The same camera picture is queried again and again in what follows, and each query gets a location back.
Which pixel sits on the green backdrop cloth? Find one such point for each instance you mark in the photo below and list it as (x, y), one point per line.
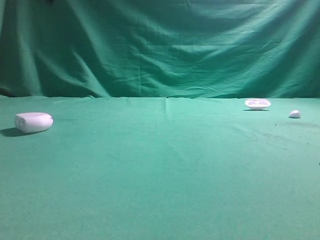
(160, 48)

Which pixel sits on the white earphone case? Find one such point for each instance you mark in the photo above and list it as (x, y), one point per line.
(33, 122)

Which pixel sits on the white open case half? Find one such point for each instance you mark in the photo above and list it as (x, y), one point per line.
(257, 104)

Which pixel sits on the small white earbud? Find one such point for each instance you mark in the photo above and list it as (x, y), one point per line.
(295, 114)

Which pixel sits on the green table cloth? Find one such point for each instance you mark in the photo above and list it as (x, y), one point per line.
(160, 169)

